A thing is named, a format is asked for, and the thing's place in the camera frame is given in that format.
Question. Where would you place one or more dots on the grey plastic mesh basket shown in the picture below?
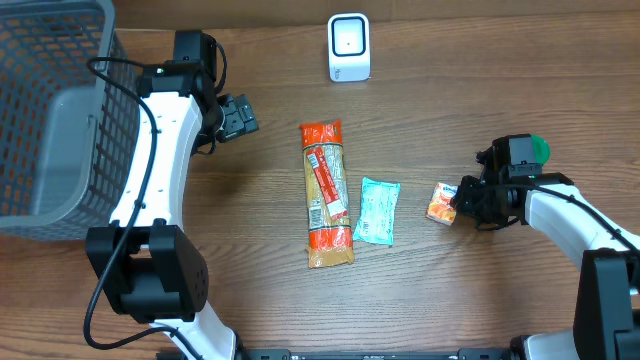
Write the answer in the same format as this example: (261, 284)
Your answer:
(67, 137)

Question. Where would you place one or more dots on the orange spaghetti package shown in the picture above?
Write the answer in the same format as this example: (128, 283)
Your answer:
(329, 225)

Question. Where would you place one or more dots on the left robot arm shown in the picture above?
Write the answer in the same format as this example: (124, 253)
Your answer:
(151, 277)

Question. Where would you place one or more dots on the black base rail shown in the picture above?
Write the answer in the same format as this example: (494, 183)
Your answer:
(461, 354)

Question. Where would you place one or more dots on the white barcode scanner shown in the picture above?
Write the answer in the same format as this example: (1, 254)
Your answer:
(349, 48)

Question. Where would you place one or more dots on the green lid white jar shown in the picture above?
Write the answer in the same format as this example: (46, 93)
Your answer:
(542, 150)

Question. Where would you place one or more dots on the small orange tissue pack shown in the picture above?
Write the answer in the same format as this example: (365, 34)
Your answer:
(439, 208)

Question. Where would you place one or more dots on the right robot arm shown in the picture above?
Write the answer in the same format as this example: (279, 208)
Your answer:
(513, 188)

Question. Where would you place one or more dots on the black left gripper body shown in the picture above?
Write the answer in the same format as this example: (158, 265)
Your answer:
(239, 118)

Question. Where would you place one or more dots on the teal Kleenex tissue pack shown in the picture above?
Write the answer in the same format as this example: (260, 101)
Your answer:
(377, 212)

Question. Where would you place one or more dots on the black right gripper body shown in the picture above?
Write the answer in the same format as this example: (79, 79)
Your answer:
(473, 200)

